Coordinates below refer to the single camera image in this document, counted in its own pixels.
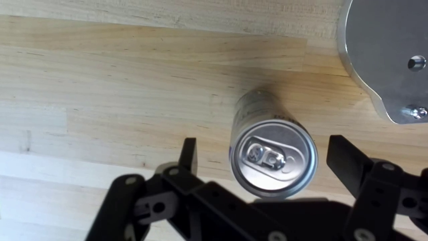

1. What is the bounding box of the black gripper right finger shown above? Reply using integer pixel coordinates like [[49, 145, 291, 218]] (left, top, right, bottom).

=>
[[326, 134, 428, 241]]

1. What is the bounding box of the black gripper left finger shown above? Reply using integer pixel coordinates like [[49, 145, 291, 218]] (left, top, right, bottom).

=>
[[84, 137, 268, 241]]

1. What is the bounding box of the silver drink can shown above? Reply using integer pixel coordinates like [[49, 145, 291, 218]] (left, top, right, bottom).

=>
[[227, 86, 319, 200]]

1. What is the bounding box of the flat aluminium metal plate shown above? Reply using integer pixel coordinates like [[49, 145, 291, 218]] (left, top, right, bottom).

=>
[[336, 0, 428, 126]]

